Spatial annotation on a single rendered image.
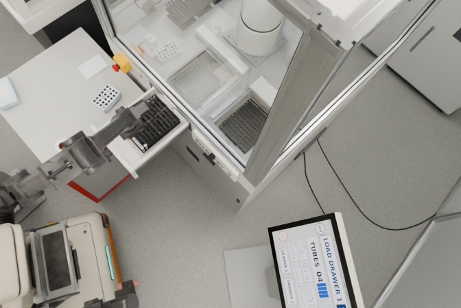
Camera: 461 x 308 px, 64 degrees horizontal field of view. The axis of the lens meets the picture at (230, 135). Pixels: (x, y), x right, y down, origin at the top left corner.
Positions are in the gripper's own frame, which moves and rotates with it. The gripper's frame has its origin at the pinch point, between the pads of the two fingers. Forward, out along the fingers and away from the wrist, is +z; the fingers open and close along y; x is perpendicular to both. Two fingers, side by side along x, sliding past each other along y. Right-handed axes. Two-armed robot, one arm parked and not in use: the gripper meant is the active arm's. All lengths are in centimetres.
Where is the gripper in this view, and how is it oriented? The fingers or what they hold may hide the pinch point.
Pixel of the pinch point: (132, 134)
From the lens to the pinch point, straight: 161.4
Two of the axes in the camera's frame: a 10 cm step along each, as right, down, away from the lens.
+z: -0.8, 3.2, 9.4
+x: 6.9, 7.0, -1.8
